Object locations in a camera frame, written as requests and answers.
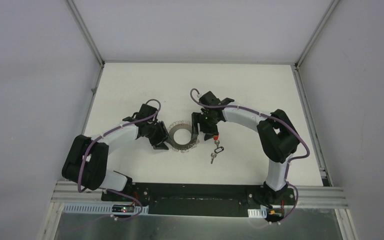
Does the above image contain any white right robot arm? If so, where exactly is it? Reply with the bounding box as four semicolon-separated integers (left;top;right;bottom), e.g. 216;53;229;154
191;91;303;206

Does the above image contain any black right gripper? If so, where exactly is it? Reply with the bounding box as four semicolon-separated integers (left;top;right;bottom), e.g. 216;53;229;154
191;112;220;142

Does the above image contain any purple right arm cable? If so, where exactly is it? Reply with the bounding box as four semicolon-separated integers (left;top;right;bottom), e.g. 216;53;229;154
189;88;311;226

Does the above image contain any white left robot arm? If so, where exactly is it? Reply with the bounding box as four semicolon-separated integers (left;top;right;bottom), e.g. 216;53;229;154
61;103;169;203

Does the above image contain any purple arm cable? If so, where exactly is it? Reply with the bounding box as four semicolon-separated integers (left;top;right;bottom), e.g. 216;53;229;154
77;98;162;222
189;88;311;226

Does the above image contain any silver key on black tag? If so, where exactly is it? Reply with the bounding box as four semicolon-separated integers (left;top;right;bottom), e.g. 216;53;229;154
210;152;217;164

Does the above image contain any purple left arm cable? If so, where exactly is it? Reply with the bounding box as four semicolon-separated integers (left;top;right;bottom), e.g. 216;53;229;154
77;98;162;222

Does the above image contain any silver key on red tag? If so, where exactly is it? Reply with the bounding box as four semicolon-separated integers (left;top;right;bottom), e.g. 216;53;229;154
214;140;220;148

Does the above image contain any black key tag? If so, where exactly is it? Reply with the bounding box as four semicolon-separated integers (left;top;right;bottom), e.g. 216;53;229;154
213;146;225;154

